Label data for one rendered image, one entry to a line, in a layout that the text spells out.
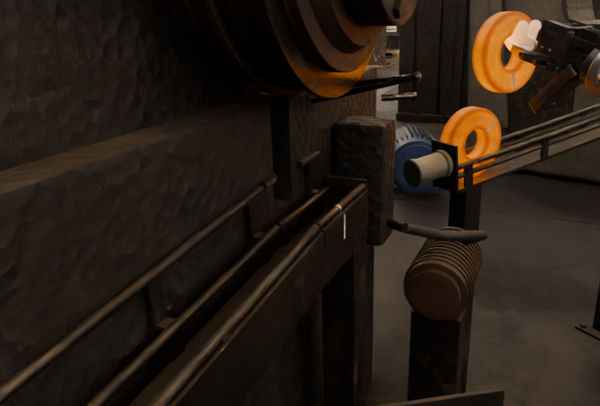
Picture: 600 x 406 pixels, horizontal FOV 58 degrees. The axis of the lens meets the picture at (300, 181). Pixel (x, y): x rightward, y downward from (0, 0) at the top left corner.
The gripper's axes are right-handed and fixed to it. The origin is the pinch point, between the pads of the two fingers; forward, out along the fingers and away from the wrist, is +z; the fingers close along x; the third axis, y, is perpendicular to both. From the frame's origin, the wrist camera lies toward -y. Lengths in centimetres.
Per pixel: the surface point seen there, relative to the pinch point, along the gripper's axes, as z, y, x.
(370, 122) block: -1.5, -12.5, 31.9
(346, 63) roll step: -14, 4, 48
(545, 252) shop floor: 26, -104, -98
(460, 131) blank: 0.7, -19.3, 5.4
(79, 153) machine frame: -22, 1, 84
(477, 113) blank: 1.5, -16.1, 0.7
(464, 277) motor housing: -21.4, -37.4, 18.7
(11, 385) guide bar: -37, -10, 93
